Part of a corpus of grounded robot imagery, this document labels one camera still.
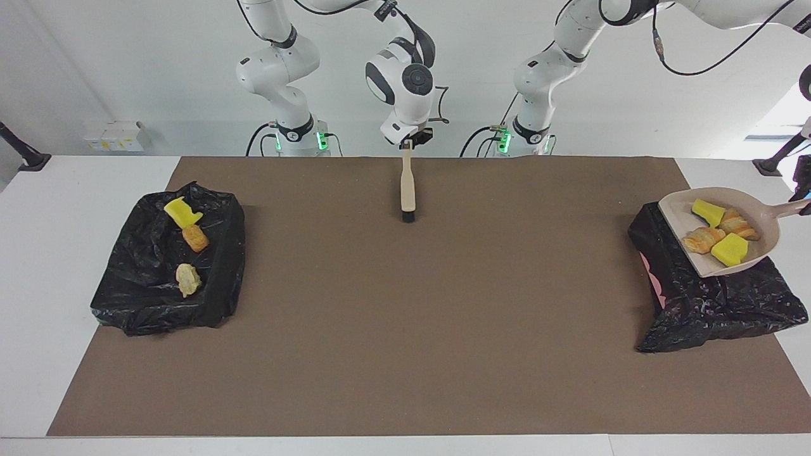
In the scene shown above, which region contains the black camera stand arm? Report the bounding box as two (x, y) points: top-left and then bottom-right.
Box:
(752, 123), (811, 177)
(0, 120), (52, 172)

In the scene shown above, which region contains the orange striped croissant piece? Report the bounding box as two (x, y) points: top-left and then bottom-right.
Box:
(718, 208), (761, 241)

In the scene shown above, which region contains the brown paper table mat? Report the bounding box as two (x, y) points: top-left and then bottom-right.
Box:
(46, 156), (811, 436)

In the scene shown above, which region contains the pink scalloped liner edge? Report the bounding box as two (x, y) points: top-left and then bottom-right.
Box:
(640, 252), (665, 310)

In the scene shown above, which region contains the notched yellow sponge piece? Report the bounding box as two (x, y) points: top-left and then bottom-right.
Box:
(163, 196), (205, 230)

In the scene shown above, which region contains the beige brush with black bristles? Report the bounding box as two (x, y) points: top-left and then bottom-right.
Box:
(400, 141), (417, 223)

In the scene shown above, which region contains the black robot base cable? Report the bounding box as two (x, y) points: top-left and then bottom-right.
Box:
(245, 122), (281, 157)
(459, 123), (508, 157)

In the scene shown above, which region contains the pale crumbly bread chunk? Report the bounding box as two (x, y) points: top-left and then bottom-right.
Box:
(176, 263), (203, 298)

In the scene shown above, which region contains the pale greenish pastry chunk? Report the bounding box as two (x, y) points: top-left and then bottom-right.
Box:
(681, 227), (727, 255)

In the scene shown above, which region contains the beige plastic dustpan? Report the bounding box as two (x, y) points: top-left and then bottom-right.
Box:
(658, 187), (811, 278)

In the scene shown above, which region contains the wedge yellow sponge piece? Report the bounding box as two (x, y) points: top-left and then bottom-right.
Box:
(691, 198), (727, 228)

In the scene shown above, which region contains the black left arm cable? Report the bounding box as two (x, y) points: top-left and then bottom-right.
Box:
(651, 0), (811, 77)

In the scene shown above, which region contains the brown oval bread roll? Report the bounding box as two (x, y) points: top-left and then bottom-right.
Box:
(182, 225), (210, 254)

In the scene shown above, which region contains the white wall socket box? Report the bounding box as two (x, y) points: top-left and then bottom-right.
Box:
(82, 121), (151, 153)

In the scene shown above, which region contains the blocky yellow sponge piece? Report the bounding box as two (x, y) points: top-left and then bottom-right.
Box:
(710, 232), (750, 267)

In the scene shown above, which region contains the black bag lined trash bin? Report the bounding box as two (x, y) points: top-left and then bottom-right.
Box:
(89, 181), (246, 336)
(627, 201), (809, 353)

